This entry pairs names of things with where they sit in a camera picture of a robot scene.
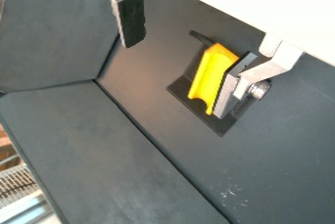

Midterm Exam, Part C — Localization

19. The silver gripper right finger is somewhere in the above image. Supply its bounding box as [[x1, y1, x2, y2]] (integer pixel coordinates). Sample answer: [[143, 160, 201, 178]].
[[213, 34, 303, 119]]

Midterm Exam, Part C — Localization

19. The yellow arch object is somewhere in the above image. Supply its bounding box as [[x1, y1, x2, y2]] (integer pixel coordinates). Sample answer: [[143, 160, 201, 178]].
[[187, 43, 238, 115]]

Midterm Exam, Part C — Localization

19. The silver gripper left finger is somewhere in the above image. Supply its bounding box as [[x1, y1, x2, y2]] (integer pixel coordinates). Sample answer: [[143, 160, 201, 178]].
[[110, 0, 146, 48]]

